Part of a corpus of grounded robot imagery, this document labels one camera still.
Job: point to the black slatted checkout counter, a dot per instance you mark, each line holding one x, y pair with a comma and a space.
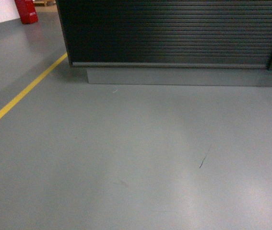
169, 42

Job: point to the red fire equipment box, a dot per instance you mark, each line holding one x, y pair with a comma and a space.
26, 10

